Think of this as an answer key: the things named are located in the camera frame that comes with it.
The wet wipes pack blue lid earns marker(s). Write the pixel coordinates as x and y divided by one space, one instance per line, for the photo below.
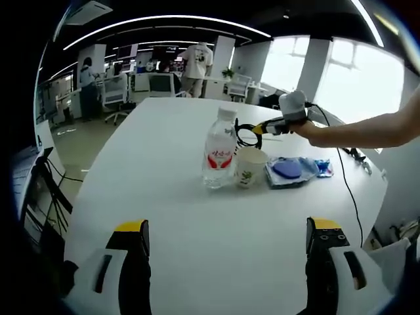
287 170

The person's right hand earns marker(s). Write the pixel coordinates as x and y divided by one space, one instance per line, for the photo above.
306 131

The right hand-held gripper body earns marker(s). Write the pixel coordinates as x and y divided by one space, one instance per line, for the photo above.
293 105

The black equipment stand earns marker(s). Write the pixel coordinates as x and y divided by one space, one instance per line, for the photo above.
42 197

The white table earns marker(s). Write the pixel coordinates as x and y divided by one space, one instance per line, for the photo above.
197 236

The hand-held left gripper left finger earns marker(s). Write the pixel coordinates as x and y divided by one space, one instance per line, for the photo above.
133 282

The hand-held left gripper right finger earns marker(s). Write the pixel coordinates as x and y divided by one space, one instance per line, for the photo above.
320 282

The pink wall screen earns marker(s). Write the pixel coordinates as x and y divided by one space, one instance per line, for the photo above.
127 52

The small blue tissue packet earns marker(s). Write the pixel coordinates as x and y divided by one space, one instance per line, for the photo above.
324 167

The straight ceiling light strip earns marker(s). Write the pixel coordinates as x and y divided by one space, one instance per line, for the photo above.
367 23

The clear plastic water bottle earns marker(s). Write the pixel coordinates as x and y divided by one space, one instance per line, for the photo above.
218 154

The potted green plant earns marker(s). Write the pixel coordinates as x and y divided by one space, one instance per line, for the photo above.
228 73

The printed paper cup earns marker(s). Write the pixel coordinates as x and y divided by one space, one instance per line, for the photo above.
250 169

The ceiling air conditioner unit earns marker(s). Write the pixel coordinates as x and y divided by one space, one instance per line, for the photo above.
90 10

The white office chair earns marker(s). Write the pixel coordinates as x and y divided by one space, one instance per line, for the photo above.
392 259
240 87
115 92
160 85

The dark office chair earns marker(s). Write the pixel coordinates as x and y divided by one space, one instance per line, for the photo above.
270 101

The curved ceiling light strip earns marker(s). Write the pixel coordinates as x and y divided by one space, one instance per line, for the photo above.
164 17

